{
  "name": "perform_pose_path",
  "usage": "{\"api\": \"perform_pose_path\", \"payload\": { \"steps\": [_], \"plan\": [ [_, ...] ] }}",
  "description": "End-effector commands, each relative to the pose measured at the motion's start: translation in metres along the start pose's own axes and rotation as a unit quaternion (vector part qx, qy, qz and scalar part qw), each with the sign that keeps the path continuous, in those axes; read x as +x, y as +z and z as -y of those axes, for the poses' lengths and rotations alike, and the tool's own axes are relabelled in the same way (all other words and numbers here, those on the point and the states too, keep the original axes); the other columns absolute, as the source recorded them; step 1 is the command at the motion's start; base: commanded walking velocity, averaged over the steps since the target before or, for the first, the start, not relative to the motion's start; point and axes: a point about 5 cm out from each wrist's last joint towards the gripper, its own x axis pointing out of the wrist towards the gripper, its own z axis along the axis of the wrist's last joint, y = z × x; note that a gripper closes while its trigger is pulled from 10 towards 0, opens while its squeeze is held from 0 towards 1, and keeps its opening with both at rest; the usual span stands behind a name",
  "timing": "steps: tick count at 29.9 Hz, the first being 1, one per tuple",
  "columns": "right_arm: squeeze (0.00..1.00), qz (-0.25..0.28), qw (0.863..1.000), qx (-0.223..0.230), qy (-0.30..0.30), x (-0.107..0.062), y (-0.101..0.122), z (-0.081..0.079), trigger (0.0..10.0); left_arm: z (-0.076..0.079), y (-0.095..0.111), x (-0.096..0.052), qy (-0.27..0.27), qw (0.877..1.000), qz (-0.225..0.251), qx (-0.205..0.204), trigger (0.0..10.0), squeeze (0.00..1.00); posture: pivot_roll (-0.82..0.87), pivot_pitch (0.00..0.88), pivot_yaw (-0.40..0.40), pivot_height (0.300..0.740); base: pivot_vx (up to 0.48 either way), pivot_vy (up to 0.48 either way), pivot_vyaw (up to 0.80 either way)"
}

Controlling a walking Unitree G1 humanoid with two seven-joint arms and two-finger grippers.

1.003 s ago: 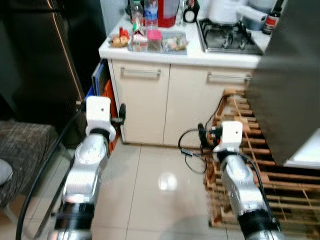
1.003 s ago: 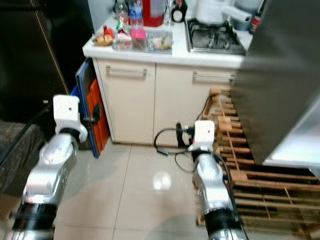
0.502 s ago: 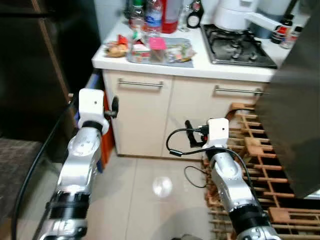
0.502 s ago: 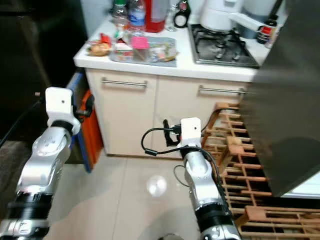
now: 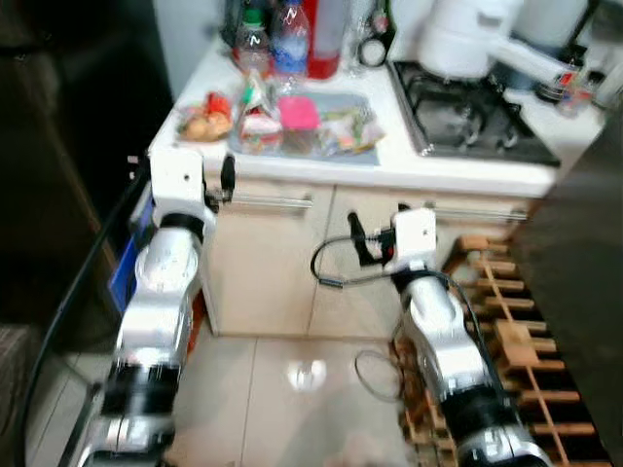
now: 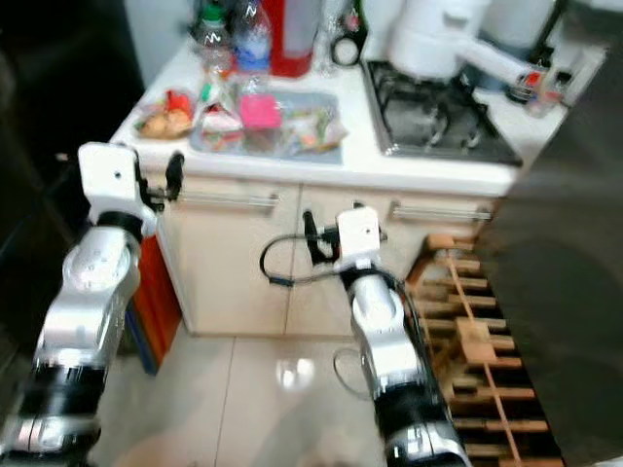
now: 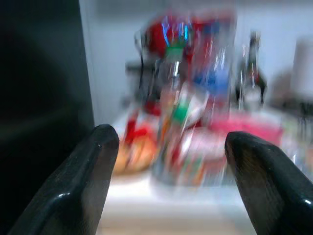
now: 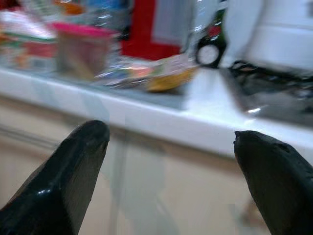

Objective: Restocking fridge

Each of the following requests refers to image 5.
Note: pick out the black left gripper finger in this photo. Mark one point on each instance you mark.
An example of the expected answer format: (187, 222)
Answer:
(228, 173)

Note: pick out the clear bottle green cap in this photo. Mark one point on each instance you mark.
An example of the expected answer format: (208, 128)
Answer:
(252, 44)

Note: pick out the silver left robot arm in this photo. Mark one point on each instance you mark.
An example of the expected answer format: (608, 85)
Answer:
(161, 282)

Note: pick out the red white food bag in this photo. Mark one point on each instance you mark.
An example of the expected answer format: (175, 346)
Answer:
(260, 126)

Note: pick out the red orange food pack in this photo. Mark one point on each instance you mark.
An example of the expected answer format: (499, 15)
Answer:
(206, 119)

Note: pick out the beige cabinet white worktop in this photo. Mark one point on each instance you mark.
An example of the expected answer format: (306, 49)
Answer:
(263, 263)

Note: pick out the clear vegetable packet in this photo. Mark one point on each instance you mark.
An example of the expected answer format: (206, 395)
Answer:
(348, 131)

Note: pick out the black gas hob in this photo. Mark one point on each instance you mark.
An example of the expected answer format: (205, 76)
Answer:
(467, 122)

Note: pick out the clear bottle blue label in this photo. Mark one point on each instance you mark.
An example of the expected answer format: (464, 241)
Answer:
(290, 44)

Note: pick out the wooden slat rack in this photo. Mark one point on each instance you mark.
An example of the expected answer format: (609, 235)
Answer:
(516, 341)

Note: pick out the red canister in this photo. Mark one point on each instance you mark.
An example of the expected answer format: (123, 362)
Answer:
(329, 39)

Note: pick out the white kitchen appliance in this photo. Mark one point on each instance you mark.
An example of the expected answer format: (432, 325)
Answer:
(458, 39)

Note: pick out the small spice jars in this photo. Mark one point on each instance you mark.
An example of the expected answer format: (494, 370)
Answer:
(579, 86)

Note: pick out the grey round appliance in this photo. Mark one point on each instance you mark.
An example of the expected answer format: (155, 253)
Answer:
(550, 19)

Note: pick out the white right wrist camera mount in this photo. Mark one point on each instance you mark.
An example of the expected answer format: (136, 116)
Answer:
(414, 238)

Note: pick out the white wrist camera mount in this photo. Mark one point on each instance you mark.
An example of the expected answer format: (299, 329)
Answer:
(178, 180)
(414, 238)

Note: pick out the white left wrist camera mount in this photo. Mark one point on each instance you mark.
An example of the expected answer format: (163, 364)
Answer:
(178, 180)

